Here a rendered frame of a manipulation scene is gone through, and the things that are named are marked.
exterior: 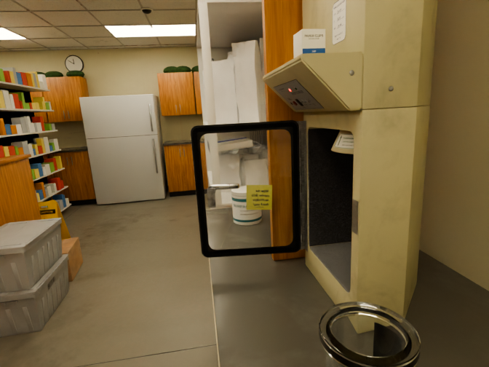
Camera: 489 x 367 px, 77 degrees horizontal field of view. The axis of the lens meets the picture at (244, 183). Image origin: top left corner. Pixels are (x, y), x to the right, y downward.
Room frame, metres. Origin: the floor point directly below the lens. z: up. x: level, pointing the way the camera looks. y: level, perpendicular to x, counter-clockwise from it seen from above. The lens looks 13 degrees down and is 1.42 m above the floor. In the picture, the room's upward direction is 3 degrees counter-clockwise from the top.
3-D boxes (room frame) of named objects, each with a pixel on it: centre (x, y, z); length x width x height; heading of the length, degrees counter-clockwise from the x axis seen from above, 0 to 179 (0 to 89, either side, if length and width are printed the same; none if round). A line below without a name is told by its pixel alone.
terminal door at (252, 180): (0.88, -0.01, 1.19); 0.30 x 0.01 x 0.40; 91
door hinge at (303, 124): (0.88, -0.17, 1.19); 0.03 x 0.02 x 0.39; 8
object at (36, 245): (2.14, 1.69, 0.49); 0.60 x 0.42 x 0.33; 8
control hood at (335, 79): (0.73, -0.14, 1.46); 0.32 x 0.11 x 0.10; 8
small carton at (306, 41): (0.68, -0.15, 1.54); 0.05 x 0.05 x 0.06; 10
